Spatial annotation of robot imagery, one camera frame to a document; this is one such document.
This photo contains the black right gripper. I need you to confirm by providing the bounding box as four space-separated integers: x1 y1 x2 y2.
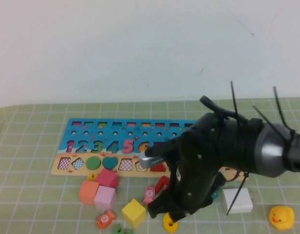
147 131 223 223

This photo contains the yellow number six piece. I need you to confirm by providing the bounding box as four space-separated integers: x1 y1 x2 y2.
163 212 180 232

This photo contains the red number seven piece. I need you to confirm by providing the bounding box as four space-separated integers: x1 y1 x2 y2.
154 175 170 194

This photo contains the red triangle piece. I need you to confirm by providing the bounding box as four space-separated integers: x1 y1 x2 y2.
150 163 168 172

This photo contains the green number piece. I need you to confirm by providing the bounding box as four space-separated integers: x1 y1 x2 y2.
112 223 135 234

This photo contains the pink number five piece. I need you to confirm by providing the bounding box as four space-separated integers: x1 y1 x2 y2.
122 138 136 154

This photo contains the teal heart piece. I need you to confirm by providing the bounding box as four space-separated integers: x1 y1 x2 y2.
102 156 119 170

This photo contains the green circle piece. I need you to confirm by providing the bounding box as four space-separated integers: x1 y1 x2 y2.
85 156 102 170

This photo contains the blue wooden number puzzle board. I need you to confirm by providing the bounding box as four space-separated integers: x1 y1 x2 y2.
51 118 248 181

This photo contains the pink fish numbered five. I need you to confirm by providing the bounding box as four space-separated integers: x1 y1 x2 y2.
142 185 156 205

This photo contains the yellow cube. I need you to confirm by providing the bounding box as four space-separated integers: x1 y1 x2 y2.
121 198 147 229

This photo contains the orange fish numbered ten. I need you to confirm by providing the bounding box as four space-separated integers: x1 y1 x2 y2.
96 209 118 229

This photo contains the light pink cube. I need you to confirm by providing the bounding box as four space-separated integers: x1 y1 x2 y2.
94 185 117 210

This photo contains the black zip tie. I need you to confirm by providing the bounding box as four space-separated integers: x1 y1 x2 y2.
252 105 291 130
273 86 296 134
226 172 250 215
230 81 239 115

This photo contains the magenta cube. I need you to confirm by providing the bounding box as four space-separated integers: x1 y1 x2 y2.
95 168 120 189

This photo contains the white charger block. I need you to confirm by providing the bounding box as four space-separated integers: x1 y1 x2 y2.
222 187 255 214

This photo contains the orange cube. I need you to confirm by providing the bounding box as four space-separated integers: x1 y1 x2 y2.
79 179 100 205

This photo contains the yellow rubber duck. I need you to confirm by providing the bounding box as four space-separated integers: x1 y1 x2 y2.
268 205 295 230

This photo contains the green checkered tablecloth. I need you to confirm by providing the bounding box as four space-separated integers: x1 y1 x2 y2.
0 97 300 234

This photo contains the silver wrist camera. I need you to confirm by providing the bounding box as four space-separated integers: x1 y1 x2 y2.
139 145 165 169

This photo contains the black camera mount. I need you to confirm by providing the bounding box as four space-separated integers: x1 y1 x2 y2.
144 137 182 159

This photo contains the black cable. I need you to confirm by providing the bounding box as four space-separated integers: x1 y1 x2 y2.
200 96 249 122

